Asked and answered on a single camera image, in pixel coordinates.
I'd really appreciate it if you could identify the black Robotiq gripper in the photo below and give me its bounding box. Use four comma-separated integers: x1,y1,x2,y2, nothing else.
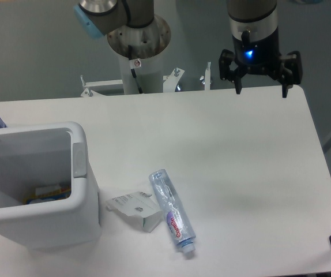
219,28,302,98

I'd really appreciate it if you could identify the crushed clear plastic bottle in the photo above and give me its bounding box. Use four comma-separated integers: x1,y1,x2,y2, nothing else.
149,169,196,255

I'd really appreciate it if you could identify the white cardboard box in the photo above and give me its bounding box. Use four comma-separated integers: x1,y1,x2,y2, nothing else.
106,191,163,233

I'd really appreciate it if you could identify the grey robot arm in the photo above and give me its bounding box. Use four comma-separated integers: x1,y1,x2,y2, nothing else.
74,1,303,97

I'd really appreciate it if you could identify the white trash can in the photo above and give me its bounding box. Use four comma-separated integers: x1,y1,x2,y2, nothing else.
0,122,101,249

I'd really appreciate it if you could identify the white metal bracket middle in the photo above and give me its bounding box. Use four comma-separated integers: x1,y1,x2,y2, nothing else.
163,68,185,93

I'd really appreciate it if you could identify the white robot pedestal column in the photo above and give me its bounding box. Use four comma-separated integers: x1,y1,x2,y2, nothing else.
107,15,171,95

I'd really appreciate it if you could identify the black cable on pedestal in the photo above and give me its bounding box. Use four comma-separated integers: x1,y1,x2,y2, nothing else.
127,44,144,95

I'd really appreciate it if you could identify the white metal frame left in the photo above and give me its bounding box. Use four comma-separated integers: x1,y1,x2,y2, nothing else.
80,75,124,98

